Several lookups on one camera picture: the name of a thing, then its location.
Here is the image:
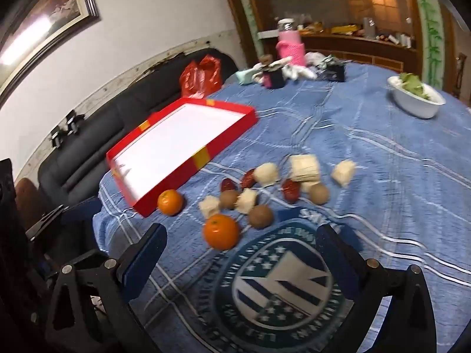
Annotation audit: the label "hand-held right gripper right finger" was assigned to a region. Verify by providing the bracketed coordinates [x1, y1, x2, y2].
[317, 224, 438, 353]

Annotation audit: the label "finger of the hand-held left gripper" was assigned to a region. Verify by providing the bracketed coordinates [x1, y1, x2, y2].
[25, 198, 102, 241]

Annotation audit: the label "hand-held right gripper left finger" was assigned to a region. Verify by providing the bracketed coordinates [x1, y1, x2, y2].
[46, 224, 168, 353]

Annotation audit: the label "small orange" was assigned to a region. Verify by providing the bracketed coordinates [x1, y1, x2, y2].
[157, 189, 185, 217]

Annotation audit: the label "brown kiwi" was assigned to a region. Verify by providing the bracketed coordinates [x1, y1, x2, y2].
[308, 183, 329, 204]
[220, 190, 240, 210]
[249, 205, 275, 229]

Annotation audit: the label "large orange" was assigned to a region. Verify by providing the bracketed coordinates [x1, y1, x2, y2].
[202, 214, 241, 251]

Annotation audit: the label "red cardboard box tray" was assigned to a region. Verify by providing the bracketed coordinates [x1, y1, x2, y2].
[106, 97, 258, 218]

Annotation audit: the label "blue plaid tablecloth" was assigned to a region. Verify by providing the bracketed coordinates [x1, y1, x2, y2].
[92, 61, 471, 353]

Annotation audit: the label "black leather sofa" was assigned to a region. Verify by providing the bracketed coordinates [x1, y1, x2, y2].
[37, 47, 240, 210]

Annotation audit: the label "white oval bowl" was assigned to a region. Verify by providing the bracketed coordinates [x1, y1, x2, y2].
[387, 75, 447, 119]

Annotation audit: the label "red plastic bag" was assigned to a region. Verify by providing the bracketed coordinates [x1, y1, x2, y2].
[179, 55, 223, 99]

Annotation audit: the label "black battery box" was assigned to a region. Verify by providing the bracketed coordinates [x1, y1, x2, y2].
[325, 61, 346, 82]

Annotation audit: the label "green leafy vegetables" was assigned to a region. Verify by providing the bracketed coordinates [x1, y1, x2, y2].
[399, 72, 435, 100]

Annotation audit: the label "white patterned cloth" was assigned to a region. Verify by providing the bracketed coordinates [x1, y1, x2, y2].
[305, 52, 334, 70]

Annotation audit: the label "mint green cloth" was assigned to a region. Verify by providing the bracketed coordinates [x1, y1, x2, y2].
[237, 67, 260, 86]

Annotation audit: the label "wooden glass-front cabinet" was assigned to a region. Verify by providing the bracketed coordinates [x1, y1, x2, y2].
[217, 0, 416, 78]

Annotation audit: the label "wooden chair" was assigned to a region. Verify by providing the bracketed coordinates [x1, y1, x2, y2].
[454, 53, 469, 98]

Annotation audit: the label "pink knit-sleeved bottle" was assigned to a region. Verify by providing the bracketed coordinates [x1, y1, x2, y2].
[276, 18, 307, 65]

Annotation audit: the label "bamboo painted panel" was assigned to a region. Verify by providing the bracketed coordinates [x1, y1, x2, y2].
[410, 0, 447, 91]
[235, 0, 263, 70]

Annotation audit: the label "black wall clip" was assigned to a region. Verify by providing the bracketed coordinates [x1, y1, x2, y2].
[64, 112, 84, 134]
[51, 128, 70, 148]

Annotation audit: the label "framed wall picture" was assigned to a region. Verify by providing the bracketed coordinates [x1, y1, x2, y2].
[0, 0, 101, 94]

